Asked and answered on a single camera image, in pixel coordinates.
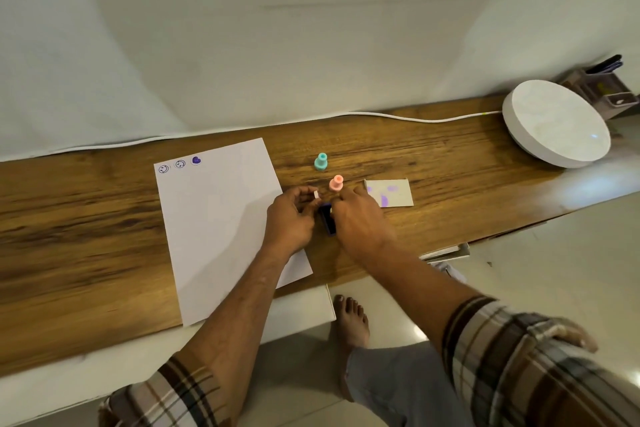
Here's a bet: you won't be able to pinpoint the person's left hand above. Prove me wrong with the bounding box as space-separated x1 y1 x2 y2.
262 185 324 260

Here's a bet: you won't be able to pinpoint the person's right hand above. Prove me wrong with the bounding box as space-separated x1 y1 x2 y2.
330 183 399 263

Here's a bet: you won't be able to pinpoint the dark blue ink pad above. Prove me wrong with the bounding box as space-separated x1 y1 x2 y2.
318 202 337 237

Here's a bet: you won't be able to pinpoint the person's right forearm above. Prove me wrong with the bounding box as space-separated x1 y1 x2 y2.
350 238 497 357

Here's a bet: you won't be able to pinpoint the person's left forearm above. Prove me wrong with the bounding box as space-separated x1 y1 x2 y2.
175 241 307 427

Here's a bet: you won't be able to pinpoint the small card with purple marks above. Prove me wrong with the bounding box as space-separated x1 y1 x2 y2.
363 178 415 208

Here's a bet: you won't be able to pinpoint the white paper sheet with stamps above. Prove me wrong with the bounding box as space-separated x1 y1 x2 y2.
153 138 314 327

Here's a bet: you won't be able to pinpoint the white board under table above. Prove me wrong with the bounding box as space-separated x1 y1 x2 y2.
259 284 337 344

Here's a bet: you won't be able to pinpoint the person's bare foot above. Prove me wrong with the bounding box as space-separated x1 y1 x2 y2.
331 295 372 402

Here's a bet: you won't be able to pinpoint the white box under table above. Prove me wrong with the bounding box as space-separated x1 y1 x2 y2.
419 243 471 263

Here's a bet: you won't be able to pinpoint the light grey trousers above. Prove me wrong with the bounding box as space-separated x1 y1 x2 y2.
344 341 477 427

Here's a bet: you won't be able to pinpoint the white backdrop cloth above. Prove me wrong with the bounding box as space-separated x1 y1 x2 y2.
0 0 640 163

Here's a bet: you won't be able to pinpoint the white round lamp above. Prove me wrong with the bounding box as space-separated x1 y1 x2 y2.
501 79 612 169

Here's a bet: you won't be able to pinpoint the plaid shirt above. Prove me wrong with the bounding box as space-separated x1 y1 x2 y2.
98 295 640 427

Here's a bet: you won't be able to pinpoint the clear desk organizer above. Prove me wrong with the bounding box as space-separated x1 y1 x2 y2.
558 66 640 121

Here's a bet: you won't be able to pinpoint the black pens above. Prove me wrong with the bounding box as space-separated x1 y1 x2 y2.
585 54 625 75

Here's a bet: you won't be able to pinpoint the white cable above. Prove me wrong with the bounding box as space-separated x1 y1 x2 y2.
0 110 504 162

